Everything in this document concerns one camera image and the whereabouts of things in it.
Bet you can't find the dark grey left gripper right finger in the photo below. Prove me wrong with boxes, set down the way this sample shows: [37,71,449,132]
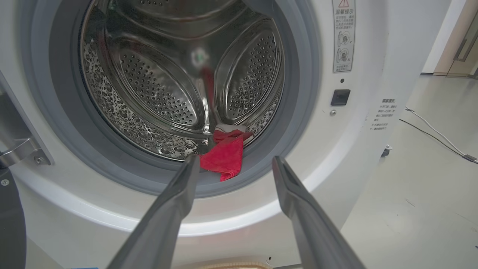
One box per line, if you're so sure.
[271,156,366,269]

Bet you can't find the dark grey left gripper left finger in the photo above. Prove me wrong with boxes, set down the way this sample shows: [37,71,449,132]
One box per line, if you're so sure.
[106,155,201,269]

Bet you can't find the red white garment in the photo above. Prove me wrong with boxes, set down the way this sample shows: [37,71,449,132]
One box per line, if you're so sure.
[200,124,254,182]

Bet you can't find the black round glass washer door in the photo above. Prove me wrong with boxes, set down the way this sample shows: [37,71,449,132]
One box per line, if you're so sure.
[0,71,53,269]

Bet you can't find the cream perforated laundry basket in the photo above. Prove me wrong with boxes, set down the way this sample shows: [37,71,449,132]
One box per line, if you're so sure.
[185,256,274,269]

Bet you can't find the white front-load washing machine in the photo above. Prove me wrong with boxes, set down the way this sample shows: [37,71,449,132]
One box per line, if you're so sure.
[0,0,452,269]

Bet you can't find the beige room door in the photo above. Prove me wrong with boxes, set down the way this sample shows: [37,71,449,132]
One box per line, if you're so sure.
[433,0,478,78]

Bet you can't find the grey warning label sticker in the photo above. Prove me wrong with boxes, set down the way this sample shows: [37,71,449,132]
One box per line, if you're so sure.
[332,0,356,73]

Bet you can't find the black floor cable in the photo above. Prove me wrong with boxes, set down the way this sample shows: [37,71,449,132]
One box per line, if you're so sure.
[399,119,478,163]

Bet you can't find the white floor cable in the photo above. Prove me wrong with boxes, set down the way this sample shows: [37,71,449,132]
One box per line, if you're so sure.
[405,106,478,162]

